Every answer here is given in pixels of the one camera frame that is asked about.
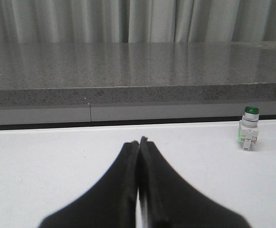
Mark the grey pleated curtain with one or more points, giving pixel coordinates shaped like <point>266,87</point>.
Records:
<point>133,21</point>

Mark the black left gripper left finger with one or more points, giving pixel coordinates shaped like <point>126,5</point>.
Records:
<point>110,203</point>

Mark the grey stone counter ledge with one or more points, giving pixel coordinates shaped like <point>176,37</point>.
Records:
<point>57,83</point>

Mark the green pilot light switch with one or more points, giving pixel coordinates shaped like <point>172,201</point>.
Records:
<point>248,127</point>

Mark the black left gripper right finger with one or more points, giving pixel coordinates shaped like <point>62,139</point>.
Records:
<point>168,201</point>

